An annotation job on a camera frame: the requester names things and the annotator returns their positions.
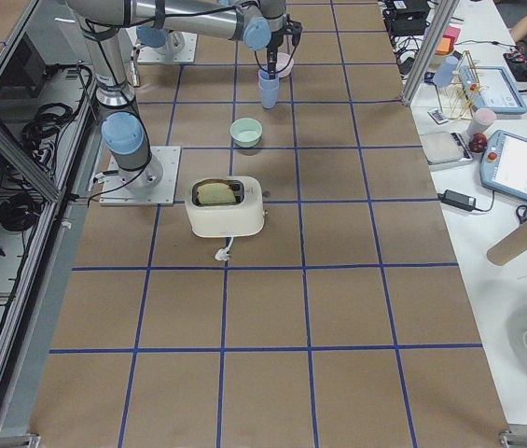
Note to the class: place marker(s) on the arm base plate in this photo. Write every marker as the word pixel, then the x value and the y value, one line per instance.
pixel 187 55
pixel 155 185

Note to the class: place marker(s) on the aluminium frame post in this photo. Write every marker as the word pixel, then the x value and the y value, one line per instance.
pixel 443 13

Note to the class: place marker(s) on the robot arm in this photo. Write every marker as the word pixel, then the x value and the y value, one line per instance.
pixel 260 25
pixel 166 43

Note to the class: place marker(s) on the cream toaster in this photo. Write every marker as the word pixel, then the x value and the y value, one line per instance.
pixel 245 217

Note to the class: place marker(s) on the cardboard tube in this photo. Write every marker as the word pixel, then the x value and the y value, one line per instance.
pixel 511 246

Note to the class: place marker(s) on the pink bowl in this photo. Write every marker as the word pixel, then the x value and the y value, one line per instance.
pixel 284 64

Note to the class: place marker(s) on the green bowl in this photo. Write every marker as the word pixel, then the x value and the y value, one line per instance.
pixel 246 132

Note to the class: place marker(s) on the teach pendant tablet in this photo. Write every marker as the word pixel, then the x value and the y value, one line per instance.
pixel 503 167
pixel 491 87

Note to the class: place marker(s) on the black power adapter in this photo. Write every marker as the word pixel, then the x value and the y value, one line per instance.
pixel 457 200

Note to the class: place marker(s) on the wooden cup rack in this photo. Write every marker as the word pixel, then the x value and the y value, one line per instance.
pixel 457 100

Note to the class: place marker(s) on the kitchen scale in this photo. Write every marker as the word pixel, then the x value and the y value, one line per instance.
pixel 445 150

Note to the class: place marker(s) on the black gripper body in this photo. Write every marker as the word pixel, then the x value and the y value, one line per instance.
pixel 274 42

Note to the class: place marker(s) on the bread slice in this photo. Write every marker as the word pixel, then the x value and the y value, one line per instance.
pixel 215 193

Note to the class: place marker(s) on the black computer box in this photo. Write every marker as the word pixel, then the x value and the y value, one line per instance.
pixel 405 17

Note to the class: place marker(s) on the red apple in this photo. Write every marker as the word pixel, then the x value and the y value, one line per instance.
pixel 478 143

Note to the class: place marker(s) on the blue cup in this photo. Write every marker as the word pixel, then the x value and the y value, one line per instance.
pixel 266 82
pixel 268 99

